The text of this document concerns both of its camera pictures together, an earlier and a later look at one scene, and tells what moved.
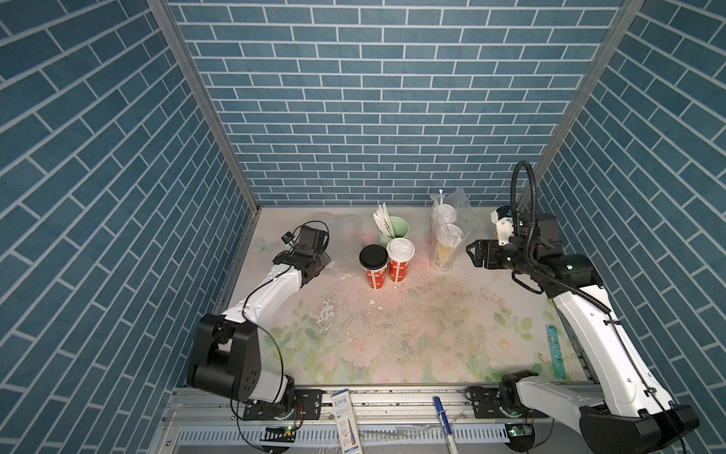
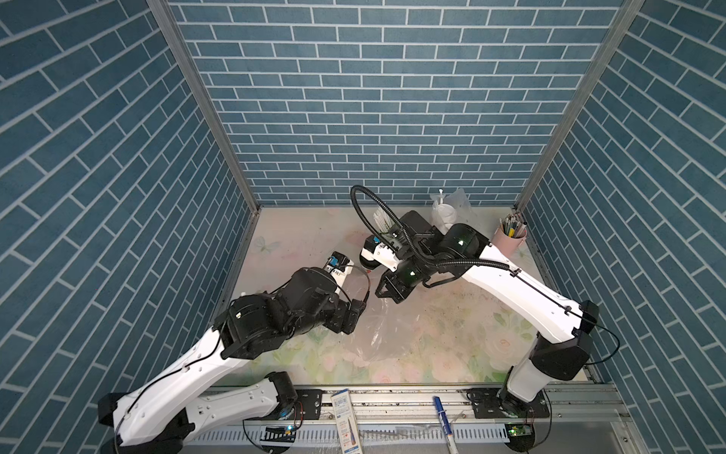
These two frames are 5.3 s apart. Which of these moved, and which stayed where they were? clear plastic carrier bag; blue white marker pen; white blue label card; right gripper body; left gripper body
Moved: left gripper body; right gripper body
Stayed: blue white marker pen; white blue label card; clear plastic carrier bag
